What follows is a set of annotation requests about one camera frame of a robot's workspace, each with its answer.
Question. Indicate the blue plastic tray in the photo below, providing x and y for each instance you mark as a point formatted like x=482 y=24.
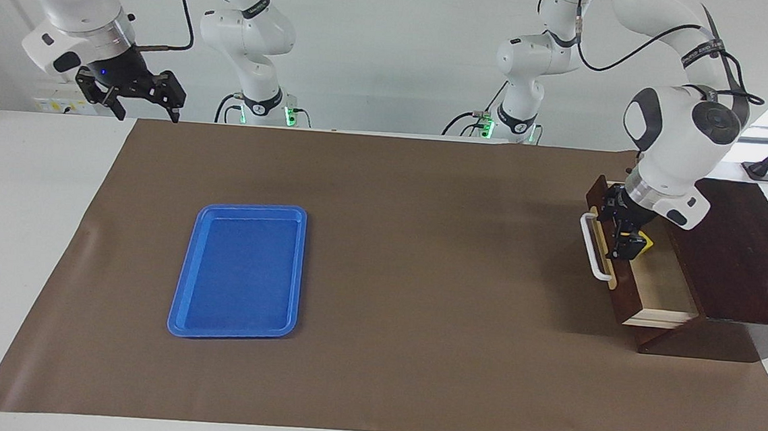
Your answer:
x=238 y=273

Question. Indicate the wooden drawer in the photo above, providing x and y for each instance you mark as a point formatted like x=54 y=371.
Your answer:
x=663 y=289

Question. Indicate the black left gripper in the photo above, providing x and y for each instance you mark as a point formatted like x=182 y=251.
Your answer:
x=621 y=205

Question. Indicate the brown table mat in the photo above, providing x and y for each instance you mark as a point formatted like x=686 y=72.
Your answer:
x=382 y=344

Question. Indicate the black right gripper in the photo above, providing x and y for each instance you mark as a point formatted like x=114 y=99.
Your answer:
x=120 y=72

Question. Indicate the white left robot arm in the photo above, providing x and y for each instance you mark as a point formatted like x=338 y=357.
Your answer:
x=680 y=141

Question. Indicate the dark wooden cabinet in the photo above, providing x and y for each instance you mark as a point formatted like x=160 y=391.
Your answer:
x=746 y=254

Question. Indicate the white wall socket box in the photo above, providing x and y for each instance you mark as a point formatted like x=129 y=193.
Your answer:
x=64 y=98

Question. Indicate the yellow cube block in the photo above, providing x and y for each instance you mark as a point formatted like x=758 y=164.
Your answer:
x=649 y=244

